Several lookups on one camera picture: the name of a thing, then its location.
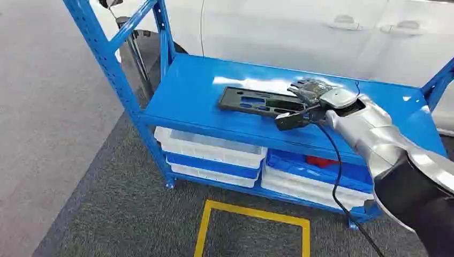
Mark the white car door handle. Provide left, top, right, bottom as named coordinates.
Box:
left=380, top=20, right=427, bottom=36
left=328, top=14, right=363, bottom=31

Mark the black plastic plate frame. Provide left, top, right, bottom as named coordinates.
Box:
left=218, top=86, right=310, bottom=118

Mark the white plastic bin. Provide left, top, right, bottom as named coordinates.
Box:
left=167, top=162, right=260, bottom=188
left=260, top=165, right=375, bottom=211
left=154, top=126, right=268, bottom=170

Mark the blue plastic bin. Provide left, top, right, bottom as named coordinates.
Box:
left=164, top=152, right=264, bottom=180
left=266, top=149, right=374, bottom=194

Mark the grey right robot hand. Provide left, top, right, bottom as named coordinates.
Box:
left=287, top=78, right=359, bottom=115

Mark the red object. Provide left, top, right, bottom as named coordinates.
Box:
left=305, top=155, right=340, bottom=169

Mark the yellow floor tape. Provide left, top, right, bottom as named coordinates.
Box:
left=193, top=199, right=312, bottom=257

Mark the black cable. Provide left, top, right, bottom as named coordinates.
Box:
left=313, top=119, right=386, bottom=257

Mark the blue metal shelf rack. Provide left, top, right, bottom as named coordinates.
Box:
left=63, top=0, right=454, bottom=230

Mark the black tripod stand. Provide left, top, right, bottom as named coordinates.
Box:
left=99, top=0, right=154, bottom=94

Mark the white car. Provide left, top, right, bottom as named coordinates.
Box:
left=90, top=0, right=454, bottom=138

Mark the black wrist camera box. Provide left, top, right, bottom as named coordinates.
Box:
left=274, top=111, right=314, bottom=132

